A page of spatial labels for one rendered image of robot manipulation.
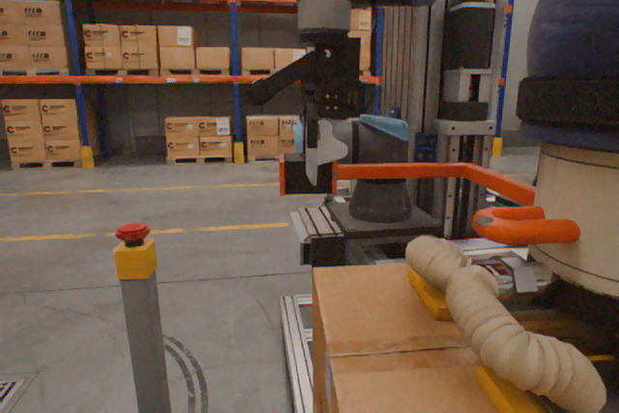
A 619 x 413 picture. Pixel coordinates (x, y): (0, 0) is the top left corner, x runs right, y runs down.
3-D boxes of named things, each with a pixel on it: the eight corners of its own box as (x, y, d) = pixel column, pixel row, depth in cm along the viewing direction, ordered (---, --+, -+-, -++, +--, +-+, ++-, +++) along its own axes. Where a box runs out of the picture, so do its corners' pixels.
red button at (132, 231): (111, 250, 80) (108, 232, 79) (124, 238, 87) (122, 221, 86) (145, 250, 81) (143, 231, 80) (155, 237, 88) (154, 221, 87)
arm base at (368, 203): (341, 205, 99) (342, 167, 97) (397, 202, 102) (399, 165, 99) (358, 224, 85) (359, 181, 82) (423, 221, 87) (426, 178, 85)
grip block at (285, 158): (280, 195, 56) (279, 162, 55) (280, 182, 64) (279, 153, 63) (337, 194, 56) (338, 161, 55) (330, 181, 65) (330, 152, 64)
